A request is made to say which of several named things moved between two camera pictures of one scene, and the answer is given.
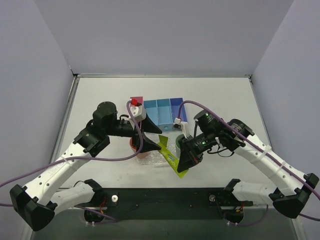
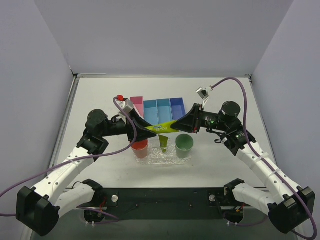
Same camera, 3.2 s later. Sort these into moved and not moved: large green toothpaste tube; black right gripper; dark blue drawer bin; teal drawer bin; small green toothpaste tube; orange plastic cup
Moved: black right gripper; large green toothpaste tube
Not moved: dark blue drawer bin; small green toothpaste tube; teal drawer bin; orange plastic cup
